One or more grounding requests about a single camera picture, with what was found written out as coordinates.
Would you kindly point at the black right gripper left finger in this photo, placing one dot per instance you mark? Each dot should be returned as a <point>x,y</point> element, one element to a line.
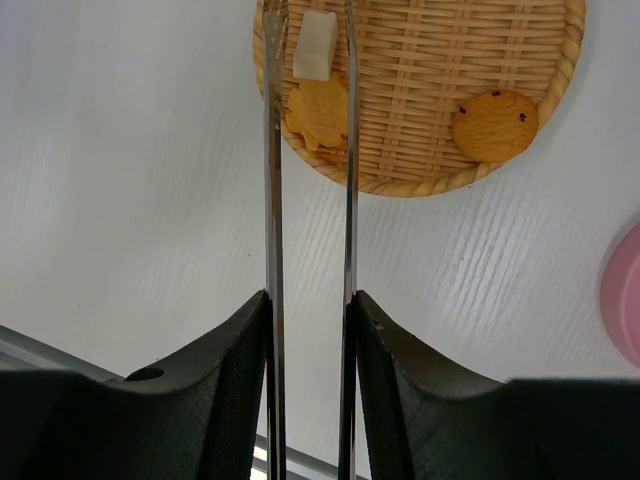
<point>190,415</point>

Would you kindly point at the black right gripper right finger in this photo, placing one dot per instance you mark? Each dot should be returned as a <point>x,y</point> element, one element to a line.
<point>428,417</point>

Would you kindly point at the white cheese block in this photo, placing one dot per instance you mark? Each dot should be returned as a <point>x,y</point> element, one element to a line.
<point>316,45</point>

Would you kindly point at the steel serving tongs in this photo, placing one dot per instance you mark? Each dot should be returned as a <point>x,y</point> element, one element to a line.
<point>274,28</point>

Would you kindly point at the pink round lid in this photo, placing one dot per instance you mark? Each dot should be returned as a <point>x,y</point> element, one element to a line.
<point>619,296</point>

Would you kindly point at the round chocolate chip cookie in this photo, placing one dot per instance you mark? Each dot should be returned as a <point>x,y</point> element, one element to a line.
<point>495,126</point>

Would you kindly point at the leaf-shaped orange cookie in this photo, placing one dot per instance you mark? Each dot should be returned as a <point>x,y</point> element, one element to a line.
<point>319,112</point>

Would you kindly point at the aluminium mounting rail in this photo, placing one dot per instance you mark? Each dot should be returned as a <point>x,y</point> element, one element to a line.
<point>20,352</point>

